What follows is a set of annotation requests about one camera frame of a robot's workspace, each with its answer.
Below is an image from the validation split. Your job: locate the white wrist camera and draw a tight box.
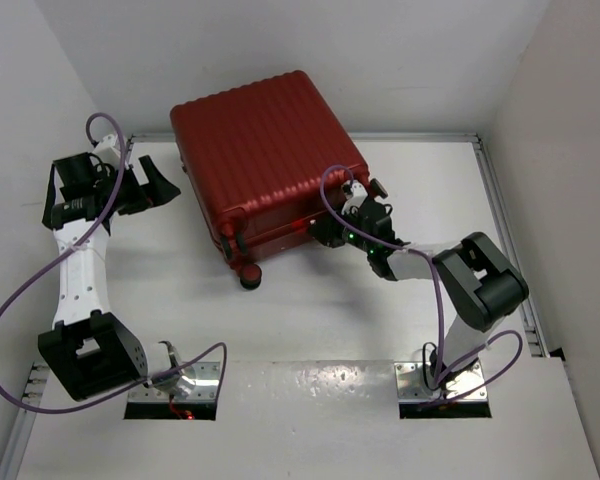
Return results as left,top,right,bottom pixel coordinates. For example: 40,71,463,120
341,180,368,214
92,133,121,168

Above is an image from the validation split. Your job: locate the metal base plate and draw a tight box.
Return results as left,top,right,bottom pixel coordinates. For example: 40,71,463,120
394,361,488,404
127,362,221,405

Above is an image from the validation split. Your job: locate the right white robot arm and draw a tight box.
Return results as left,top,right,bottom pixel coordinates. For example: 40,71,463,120
308,199,529,388

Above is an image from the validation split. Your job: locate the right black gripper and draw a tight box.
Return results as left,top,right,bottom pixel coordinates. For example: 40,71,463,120
309,203,375,254

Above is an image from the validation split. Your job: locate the red suitcase blue lining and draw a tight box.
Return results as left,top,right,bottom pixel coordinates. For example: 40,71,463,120
170,70,386,290

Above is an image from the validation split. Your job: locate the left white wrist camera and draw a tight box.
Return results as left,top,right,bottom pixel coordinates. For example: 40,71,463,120
92,133,121,168

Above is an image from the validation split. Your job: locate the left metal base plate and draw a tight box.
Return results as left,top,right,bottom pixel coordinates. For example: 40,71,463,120
127,362,221,405

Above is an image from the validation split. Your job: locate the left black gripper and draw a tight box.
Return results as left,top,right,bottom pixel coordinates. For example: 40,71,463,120
93,155,179,214

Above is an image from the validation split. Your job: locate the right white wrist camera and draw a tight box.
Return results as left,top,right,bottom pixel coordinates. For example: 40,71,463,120
341,180,368,214

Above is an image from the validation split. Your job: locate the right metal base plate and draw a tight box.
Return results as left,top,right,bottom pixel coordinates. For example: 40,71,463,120
394,361,488,404

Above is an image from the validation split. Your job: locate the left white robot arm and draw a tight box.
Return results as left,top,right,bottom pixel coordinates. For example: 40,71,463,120
38,152,181,401

